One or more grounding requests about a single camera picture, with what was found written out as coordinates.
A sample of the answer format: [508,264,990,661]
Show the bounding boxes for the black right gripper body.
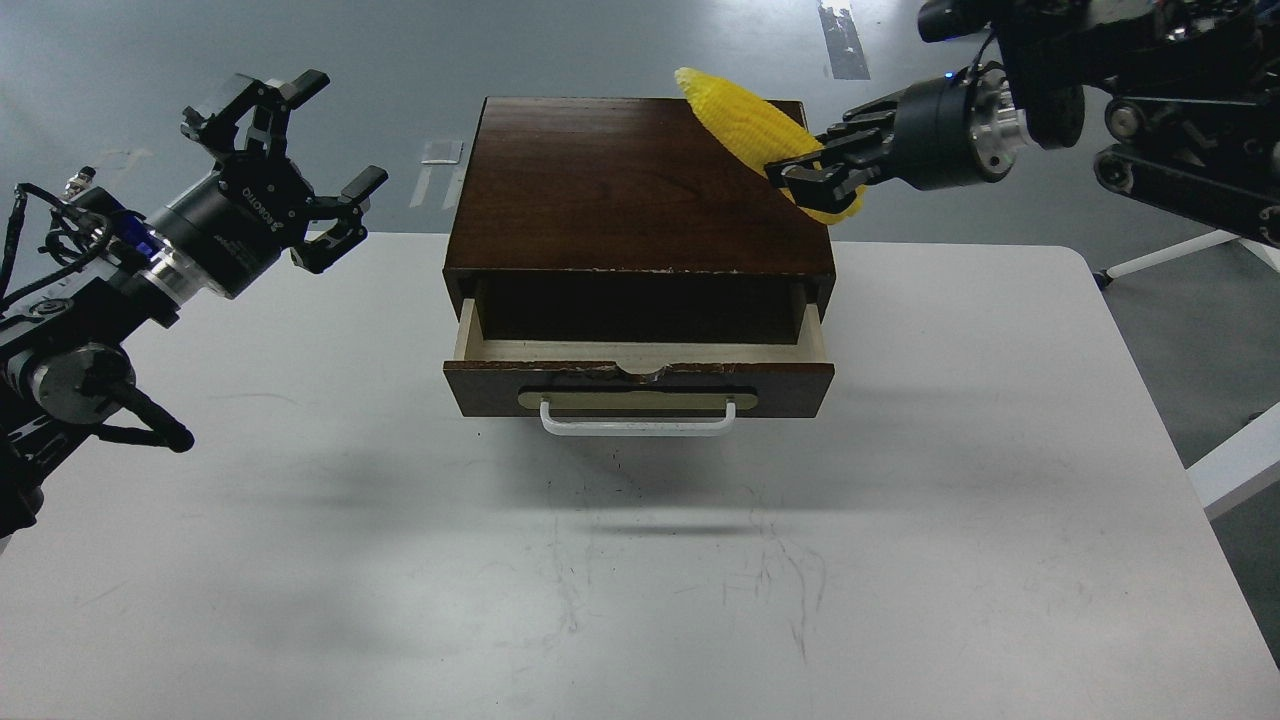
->
[893,77,1006,191]

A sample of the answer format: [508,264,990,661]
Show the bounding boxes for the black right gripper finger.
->
[765,149,896,215]
[815,95,902,151]

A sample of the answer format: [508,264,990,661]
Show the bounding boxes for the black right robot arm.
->
[764,1,1279,246]

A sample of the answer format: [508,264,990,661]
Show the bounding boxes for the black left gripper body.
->
[150,160,314,299]

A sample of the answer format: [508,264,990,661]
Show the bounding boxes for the wooden drawer with white handle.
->
[443,299,836,437]

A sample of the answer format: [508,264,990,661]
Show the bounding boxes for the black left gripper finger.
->
[180,69,332,170]
[289,165,389,274]

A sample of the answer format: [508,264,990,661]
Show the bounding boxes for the yellow corn cob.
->
[673,67,822,177]

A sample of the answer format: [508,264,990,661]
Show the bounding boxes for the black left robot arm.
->
[1,69,388,541]

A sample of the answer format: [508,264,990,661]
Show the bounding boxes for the dark wooden drawer cabinet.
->
[443,96,836,345]

